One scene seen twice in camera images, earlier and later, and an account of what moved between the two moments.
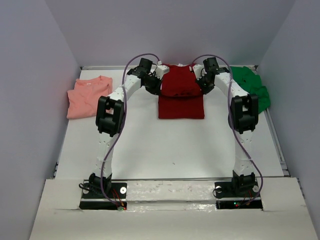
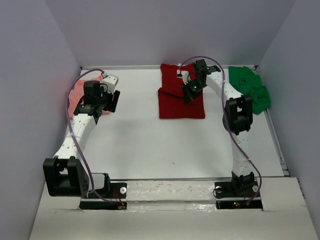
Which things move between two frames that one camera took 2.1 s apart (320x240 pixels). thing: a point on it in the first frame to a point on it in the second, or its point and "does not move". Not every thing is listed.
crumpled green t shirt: x=252 y=82 does not move
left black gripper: x=154 y=86 to x=114 y=100
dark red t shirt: x=181 y=96 does not move
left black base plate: x=115 y=199 does not move
